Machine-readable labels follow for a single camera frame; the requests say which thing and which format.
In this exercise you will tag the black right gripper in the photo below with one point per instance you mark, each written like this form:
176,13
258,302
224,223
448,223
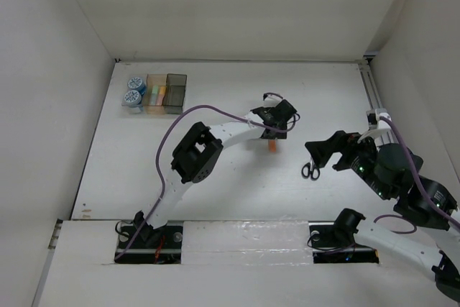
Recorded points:
340,140

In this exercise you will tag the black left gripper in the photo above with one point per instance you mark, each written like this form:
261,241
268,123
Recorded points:
279,136

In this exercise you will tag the orange capped grey highlighter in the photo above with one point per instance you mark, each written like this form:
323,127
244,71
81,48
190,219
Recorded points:
272,145

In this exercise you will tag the yellow capped orange highlighter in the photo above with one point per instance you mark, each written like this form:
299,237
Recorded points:
161,95

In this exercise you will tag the green capped highlighter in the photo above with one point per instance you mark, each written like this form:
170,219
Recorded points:
153,95

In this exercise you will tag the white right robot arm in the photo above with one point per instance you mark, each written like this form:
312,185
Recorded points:
392,172

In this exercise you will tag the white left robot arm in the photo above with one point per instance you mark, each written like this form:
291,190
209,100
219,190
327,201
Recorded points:
197,153

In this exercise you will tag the smoky grey plastic container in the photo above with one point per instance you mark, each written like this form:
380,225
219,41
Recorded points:
174,98

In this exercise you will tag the amber plastic container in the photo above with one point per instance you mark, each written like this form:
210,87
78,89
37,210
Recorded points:
153,79

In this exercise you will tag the clear plastic container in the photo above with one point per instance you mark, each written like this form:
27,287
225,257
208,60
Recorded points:
136,110

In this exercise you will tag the black handled scissors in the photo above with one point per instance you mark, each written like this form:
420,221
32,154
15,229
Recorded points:
310,170

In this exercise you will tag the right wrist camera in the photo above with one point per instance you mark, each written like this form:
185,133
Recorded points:
377,124

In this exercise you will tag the aluminium rail right edge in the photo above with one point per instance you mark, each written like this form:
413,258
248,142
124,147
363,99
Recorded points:
373,96

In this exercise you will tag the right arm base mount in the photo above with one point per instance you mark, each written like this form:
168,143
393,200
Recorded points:
332,242

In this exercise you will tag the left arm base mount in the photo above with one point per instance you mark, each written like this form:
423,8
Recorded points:
164,249

